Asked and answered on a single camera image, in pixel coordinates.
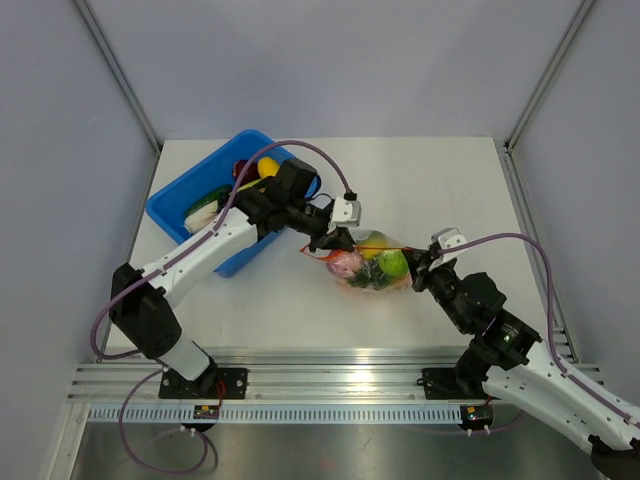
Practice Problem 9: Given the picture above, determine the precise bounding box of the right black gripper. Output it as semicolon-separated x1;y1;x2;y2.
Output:
403;245;471;332

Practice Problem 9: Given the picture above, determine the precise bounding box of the green toy apple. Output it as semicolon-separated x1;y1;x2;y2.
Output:
377;249;409;277

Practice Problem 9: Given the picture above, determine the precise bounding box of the purple toy onion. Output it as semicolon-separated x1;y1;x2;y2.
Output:
327;251;364;279

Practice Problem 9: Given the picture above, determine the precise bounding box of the yellow-green toy mango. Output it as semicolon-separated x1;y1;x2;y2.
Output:
356;236;389;261

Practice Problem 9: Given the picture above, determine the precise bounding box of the clear orange-zip bag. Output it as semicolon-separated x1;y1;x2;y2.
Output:
300;230;411;293

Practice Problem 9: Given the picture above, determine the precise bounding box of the toy pineapple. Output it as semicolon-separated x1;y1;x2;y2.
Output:
347;264;393;291

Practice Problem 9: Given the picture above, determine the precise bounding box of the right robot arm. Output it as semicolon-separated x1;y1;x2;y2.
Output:
404;249;639;479

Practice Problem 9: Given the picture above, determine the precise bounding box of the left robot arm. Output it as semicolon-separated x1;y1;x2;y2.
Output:
109;158;361;398

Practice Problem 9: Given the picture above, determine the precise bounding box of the yellow toy lemon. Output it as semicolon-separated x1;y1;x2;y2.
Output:
257;156;280;179

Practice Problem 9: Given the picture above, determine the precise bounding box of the dark toy eggplant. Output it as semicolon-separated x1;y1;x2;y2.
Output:
232;160;252;183

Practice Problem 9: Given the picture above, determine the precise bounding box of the white toy radish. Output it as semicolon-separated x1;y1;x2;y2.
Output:
184;200;219;235

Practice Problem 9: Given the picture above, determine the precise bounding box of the right circuit board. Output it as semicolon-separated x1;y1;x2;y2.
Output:
461;404;494;429

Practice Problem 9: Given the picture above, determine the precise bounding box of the circuit board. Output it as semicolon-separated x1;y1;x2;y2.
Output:
193;405;220;420
461;404;494;429

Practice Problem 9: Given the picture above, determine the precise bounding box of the blue plastic bin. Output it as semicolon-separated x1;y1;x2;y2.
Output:
144;128;301;280

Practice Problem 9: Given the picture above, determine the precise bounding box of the left circuit board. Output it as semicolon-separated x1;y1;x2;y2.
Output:
193;405;220;420

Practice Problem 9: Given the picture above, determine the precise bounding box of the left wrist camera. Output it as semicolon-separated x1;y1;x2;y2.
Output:
328;197;362;232

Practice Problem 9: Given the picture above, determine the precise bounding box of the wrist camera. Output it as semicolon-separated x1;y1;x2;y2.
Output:
328;197;362;232
429;227;467;263

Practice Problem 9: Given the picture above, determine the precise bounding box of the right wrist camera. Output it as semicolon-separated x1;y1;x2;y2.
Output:
429;227;467;263

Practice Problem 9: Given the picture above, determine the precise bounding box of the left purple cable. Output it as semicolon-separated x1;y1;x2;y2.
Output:
89;139;357;474

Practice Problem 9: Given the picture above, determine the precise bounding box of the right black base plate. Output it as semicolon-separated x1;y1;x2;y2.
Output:
416;367;487;400

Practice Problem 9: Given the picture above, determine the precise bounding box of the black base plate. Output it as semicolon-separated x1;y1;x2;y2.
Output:
158;367;249;400
416;367;487;400

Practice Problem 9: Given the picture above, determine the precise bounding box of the aluminium front rail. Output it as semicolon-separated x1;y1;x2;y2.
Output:
67;347;464;404

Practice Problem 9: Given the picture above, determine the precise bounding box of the white slotted cable duct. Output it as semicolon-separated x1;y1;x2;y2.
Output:
88;404;462;425

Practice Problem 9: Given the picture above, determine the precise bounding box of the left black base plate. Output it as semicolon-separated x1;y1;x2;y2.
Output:
158;367;249;400

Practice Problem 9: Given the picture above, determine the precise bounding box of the right aluminium frame post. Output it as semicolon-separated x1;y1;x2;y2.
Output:
504;0;599;154

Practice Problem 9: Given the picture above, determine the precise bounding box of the aluminium frame post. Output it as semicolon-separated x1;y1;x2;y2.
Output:
504;0;599;154
71;0;163;157

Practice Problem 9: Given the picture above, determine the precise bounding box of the left aluminium frame post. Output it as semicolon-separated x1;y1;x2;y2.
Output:
71;0;163;157

